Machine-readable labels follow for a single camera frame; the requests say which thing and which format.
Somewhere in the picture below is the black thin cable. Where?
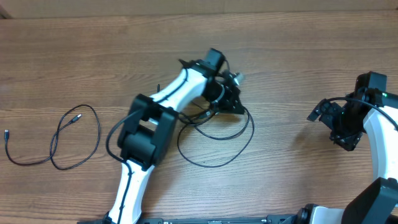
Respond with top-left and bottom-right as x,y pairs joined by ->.
156,83 -> 218,127

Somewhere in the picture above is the short black usb cable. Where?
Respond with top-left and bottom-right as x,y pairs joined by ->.
3,104 -> 101,171

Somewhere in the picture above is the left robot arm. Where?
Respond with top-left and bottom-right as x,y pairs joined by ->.
103,49 -> 245,223

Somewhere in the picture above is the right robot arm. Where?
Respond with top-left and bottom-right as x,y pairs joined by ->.
287,72 -> 397,224

